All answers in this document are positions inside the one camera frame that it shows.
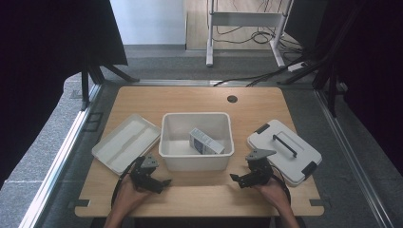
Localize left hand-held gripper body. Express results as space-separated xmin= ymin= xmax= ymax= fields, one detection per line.
xmin=127 ymin=153 xmax=161 ymax=193

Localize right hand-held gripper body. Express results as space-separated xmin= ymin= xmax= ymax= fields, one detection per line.
xmin=244 ymin=148 xmax=278 ymax=188

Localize white plastic storage box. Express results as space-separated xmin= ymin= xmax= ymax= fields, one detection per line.
xmin=158 ymin=111 xmax=236 ymax=173

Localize white bin lid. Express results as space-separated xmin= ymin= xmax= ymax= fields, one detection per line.
xmin=90 ymin=113 xmax=163 ymax=177

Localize small white grey carton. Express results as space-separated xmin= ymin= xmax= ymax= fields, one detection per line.
xmin=188 ymin=126 xmax=226 ymax=156

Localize person's left hand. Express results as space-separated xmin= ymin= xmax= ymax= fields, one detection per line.
xmin=111 ymin=174 xmax=154 ymax=220

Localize person's right hand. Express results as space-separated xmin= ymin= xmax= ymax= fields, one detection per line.
xmin=252 ymin=179 xmax=292 ymax=214

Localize dark floor hatch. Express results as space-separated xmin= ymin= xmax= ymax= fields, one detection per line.
xmin=82 ymin=111 xmax=105 ymax=133

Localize white power strip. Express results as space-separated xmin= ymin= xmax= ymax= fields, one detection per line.
xmin=286 ymin=61 xmax=307 ymax=73

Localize black tripod legs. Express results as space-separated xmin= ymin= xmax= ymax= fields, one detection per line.
xmin=80 ymin=60 xmax=141 ymax=112

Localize large black curtain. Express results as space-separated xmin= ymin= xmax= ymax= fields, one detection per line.
xmin=0 ymin=0 xmax=129 ymax=188

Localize black curtain with stands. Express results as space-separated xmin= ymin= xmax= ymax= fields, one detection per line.
xmin=277 ymin=0 xmax=403 ymax=176

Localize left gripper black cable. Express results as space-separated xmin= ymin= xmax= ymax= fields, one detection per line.
xmin=110 ymin=156 xmax=144 ymax=209

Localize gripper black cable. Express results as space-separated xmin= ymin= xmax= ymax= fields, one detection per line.
xmin=270 ymin=168 xmax=292 ymax=205
xmin=110 ymin=156 xmax=144 ymax=209

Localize white lid with black handle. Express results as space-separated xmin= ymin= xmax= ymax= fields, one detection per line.
xmin=246 ymin=119 xmax=323 ymax=187

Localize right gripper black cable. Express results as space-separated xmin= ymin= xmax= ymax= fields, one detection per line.
xmin=270 ymin=168 xmax=292 ymax=205

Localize long metal floor rail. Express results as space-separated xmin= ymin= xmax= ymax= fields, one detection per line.
xmin=313 ymin=89 xmax=395 ymax=228
xmin=18 ymin=83 xmax=103 ymax=228

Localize black floor cables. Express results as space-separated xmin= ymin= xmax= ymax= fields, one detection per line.
xmin=212 ymin=55 xmax=307 ymax=88

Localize tangled cables under desk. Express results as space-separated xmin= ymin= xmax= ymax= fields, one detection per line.
xmin=215 ymin=0 xmax=303 ymax=55

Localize white metal desk frame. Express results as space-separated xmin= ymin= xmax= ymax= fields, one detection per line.
xmin=205 ymin=0 xmax=295 ymax=68

